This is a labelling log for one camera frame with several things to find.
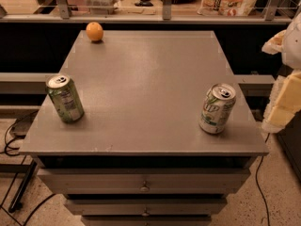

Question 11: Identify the black cable right floor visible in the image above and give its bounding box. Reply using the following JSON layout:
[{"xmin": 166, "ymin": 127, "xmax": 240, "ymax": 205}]
[{"xmin": 254, "ymin": 132, "xmax": 272, "ymax": 226}]

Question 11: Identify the orange fruit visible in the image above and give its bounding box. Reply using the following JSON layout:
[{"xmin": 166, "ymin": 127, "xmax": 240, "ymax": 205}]
[{"xmin": 86, "ymin": 22, "xmax": 103, "ymax": 41}]

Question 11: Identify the black cables left floor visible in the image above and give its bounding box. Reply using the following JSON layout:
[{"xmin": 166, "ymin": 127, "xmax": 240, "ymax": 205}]
[{"xmin": 0, "ymin": 110, "xmax": 57, "ymax": 226}]

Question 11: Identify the white 7up soda can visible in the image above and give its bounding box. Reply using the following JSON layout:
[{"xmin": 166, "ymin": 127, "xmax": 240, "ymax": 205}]
[{"xmin": 198, "ymin": 83, "xmax": 236, "ymax": 134}]

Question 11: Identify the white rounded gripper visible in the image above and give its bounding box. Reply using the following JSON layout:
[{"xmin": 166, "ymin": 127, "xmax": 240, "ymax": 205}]
[{"xmin": 261, "ymin": 13, "xmax": 301, "ymax": 133}]

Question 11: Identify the black metal stand leg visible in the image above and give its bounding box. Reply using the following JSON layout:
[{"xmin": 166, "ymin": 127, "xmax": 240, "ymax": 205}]
[{"xmin": 8, "ymin": 161, "xmax": 37, "ymax": 213}]

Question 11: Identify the metal railing shelf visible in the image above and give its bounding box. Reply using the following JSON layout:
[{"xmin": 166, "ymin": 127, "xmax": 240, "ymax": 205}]
[{"xmin": 0, "ymin": 0, "xmax": 301, "ymax": 24}]

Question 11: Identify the green soda can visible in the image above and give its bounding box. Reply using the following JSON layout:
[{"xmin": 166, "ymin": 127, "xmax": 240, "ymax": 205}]
[{"xmin": 46, "ymin": 73, "xmax": 84, "ymax": 123}]

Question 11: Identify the round metal drawer knob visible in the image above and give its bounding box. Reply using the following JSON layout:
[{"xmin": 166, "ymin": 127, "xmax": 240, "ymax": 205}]
[{"xmin": 140, "ymin": 181, "xmax": 150, "ymax": 192}]

